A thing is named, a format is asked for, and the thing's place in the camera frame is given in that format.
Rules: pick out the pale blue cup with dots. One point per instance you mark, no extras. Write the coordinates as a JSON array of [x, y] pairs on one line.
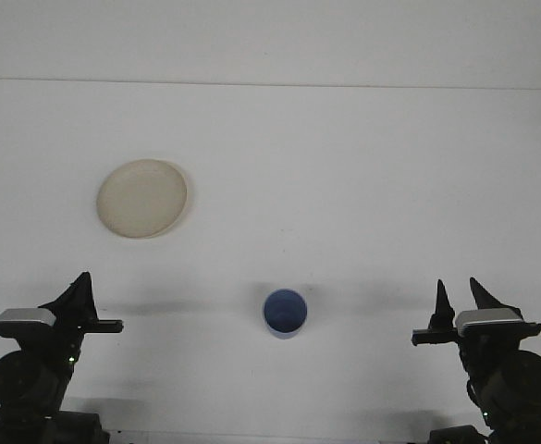
[[285, 312]]

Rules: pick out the pale round plate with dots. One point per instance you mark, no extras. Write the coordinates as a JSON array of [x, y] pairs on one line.
[[140, 199]]

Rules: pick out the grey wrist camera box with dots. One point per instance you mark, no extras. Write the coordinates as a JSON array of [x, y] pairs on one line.
[[487, 319], [22, 319]]

